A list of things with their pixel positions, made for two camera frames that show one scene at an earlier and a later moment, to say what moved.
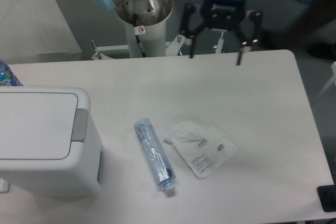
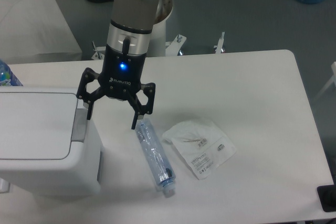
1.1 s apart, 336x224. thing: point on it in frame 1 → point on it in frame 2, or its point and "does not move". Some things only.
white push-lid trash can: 49,146 does not move
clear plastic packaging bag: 205,146 does not move
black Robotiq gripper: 223,8 → 122,73
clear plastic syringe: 165,174 does not move
